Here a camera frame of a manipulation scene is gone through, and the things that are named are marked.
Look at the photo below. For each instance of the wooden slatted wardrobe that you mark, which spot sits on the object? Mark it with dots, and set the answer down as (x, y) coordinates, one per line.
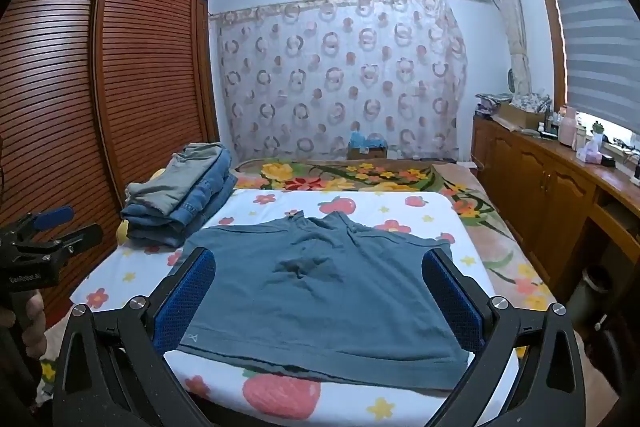
(60, 82)

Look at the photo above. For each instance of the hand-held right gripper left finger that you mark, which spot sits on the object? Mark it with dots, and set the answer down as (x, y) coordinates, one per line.
(192, 294)

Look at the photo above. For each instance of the pink thermos bottle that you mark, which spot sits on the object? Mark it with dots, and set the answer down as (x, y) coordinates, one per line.
(568, 129)

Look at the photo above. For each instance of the blue-grey pants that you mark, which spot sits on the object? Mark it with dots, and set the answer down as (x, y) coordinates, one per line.
(320, 297)

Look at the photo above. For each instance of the small cardboard box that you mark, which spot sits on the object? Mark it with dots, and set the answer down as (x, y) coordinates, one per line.
(367, 152)

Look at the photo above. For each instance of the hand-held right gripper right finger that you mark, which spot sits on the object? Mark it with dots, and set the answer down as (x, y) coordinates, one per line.
(452, 302)

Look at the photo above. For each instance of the open cardboard box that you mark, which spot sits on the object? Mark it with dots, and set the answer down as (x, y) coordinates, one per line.
(515, 117)

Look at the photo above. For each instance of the floral printed package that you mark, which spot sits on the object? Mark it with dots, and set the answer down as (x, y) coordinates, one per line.
(532, 102)

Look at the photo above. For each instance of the person's left forearm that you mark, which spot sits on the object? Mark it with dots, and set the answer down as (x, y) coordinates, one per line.
(15, 372)

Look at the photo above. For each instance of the stack of patterned bags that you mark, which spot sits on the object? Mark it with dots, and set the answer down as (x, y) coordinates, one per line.
(492, 103)

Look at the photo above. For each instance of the wooden sideboard cabinet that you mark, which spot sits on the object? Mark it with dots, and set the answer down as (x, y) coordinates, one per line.
(545, 187)

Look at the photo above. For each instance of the person's left hand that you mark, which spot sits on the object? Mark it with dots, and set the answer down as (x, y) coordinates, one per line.
(36, 327)

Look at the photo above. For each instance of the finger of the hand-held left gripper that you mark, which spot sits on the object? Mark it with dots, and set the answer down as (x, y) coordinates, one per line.
(75, 239)
(52, 217)

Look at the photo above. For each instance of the circle-print sheer curtain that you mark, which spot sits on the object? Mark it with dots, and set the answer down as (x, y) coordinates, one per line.
(340, 77)

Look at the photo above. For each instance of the small dark bottles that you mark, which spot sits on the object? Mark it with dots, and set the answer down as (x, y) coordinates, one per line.
(551, 122)

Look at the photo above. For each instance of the oval table mirror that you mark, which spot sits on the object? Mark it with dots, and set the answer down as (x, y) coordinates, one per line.
(513, 81)

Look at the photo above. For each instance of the grey striped window blind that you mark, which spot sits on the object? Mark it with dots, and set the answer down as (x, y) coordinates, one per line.
(595, 42)

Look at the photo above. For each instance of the floral bed sheet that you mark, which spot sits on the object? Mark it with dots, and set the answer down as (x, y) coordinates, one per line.
(400, 174)

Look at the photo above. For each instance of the beige tied curtain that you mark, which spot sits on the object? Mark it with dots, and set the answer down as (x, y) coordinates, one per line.
(515, 37)

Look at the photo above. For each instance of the folded grey-green pants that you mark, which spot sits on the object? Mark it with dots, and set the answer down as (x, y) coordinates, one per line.
(185, 172)

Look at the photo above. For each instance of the small green potted plant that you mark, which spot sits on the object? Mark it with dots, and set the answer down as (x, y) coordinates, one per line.
(597, 129)

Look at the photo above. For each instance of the grey trash bin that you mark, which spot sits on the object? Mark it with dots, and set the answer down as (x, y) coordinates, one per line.
(592, 297)

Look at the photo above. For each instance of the pink tissue pack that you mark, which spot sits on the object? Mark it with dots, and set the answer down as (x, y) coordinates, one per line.
(590, 153)

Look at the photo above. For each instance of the folded blue denim jeans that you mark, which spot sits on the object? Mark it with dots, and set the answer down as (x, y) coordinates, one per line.
(160, 229)
(207, 194)

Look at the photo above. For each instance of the white strawberry-print blanket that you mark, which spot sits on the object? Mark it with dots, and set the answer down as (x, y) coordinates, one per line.
(390, 207)

